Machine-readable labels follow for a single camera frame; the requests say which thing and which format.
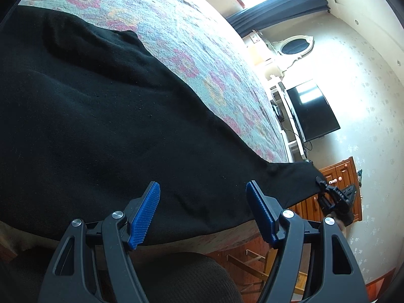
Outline blue right curtain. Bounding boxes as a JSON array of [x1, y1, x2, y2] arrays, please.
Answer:
[[226, 0, 329, 38]]

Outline black studded pants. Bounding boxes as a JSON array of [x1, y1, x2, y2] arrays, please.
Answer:
[[1, 6, 320, 245]]

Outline black flat television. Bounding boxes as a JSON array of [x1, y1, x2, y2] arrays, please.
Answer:
[[286, 81, 340, 142]]

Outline dark knit garment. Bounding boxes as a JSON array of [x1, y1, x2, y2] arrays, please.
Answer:
[[1, 245, 243, 302]]

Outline floral bedspread bed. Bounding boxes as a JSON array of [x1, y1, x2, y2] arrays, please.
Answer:
[[18, 0, 289, 256]]

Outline white oval vanity mirror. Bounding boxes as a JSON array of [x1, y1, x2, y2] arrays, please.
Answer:
[[272, 35, 314, 72]]

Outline wooden dresser cabinet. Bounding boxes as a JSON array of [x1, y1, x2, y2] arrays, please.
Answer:
[[290, 157, 362, 223]]

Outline white tv stand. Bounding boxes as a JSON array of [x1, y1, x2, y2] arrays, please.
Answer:
[[269, 77, 307, 162]]

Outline white dressing table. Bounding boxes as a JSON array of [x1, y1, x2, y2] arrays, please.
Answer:
[[243, 31, 284, 80]]

